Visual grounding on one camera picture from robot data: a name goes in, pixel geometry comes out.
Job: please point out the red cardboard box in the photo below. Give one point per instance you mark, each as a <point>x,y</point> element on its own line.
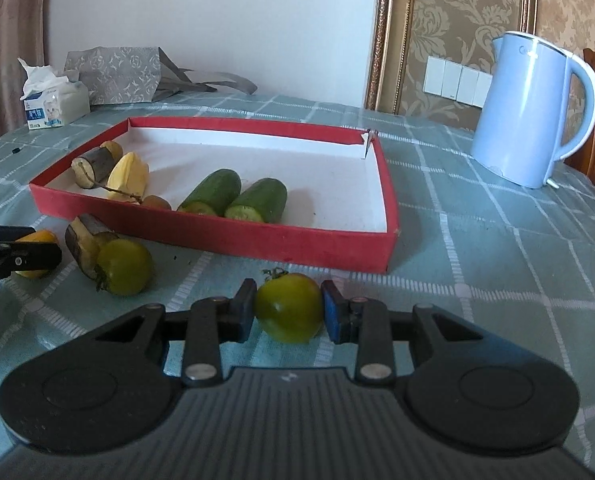
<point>277,246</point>

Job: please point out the light blue electric kettle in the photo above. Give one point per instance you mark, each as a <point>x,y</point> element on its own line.
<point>522,110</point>

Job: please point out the white tissue pack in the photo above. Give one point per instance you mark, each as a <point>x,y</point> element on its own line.
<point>57,105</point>

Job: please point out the yellow starfruit piece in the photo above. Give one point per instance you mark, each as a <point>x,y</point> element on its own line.
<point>127,175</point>

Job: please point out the brown patterned curtain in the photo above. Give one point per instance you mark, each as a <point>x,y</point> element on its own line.
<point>7,60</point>

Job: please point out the small brown longan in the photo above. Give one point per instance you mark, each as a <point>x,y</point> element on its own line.
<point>156,203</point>

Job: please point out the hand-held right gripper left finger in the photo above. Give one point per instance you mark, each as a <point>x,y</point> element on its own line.
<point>245,312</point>

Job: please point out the green tomato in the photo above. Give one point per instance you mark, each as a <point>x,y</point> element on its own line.
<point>287,310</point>
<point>125,267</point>

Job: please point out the white wall switch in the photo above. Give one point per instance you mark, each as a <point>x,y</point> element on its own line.
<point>457,82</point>

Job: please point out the large yellow-orange fruit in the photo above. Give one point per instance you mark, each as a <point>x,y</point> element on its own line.
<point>37,236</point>

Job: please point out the green cucumber piece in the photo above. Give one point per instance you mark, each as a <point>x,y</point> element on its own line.
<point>260,200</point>
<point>212,190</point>

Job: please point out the gold wall panel frame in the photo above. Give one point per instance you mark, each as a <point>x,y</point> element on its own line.
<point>385,35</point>

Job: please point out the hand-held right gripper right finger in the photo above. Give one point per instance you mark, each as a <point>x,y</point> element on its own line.
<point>331,310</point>

